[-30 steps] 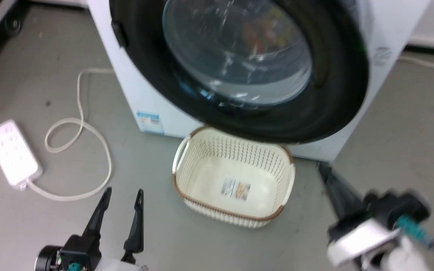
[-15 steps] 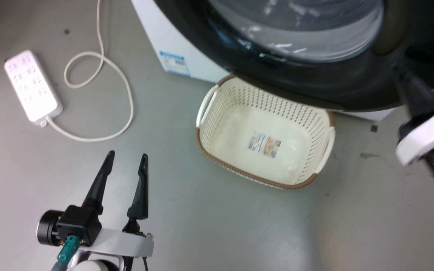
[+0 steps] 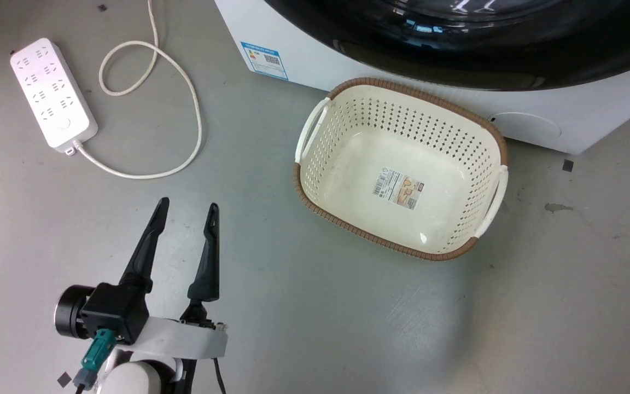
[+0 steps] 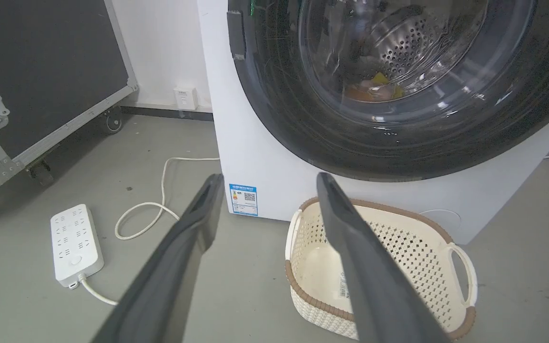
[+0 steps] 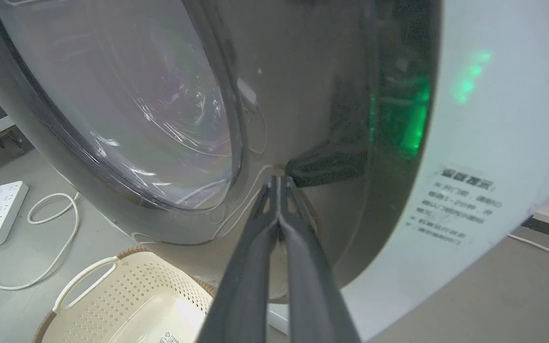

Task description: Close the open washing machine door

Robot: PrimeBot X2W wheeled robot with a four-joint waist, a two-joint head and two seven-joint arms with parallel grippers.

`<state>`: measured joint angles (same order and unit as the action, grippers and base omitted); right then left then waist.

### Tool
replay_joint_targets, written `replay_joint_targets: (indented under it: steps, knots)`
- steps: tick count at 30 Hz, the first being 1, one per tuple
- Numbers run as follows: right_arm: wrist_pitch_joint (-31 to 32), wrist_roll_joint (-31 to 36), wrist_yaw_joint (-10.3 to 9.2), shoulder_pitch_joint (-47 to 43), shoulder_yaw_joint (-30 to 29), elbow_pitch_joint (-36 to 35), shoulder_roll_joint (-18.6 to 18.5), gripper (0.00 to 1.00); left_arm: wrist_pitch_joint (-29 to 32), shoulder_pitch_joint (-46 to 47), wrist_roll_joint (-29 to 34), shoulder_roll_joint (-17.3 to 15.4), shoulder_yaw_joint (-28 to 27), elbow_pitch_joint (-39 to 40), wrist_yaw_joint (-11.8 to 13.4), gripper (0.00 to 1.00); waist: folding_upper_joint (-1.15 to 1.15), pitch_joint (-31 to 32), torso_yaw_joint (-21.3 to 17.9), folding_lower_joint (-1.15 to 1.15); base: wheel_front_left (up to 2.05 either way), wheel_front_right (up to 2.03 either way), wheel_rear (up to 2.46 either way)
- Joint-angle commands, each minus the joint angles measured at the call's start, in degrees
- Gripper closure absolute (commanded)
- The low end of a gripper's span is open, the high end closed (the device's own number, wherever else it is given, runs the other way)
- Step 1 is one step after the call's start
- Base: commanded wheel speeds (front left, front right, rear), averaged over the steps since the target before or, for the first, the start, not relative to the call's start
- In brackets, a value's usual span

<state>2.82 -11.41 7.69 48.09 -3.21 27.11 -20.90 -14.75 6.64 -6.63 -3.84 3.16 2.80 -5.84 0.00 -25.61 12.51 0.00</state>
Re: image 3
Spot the black glass washing machine door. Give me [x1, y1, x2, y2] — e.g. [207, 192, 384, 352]
[264, 0, 630, 92]

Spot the green plug grey cable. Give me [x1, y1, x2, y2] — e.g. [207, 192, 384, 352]
[72, 328, 118, 394]

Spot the blue white energy label sticker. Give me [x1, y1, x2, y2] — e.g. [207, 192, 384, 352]
[240, 41, 289, 82]

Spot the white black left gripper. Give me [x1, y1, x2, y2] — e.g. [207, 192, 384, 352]
[55, 197, 229, 360]

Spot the white power strip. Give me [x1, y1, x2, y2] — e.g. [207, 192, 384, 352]
[9, 37, 99, 156]

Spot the paper product label sticker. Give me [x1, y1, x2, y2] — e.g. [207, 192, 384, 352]
[371, 166, 425, 212]

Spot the white washing machine body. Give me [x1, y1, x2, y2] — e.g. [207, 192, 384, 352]
[214, 0, 630, 155]

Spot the cream laundry basket brown rim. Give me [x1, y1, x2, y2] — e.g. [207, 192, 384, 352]
[294, 77, 510, 262]

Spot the white power strip cable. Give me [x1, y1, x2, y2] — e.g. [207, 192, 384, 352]
[72, 0, 204, 180]

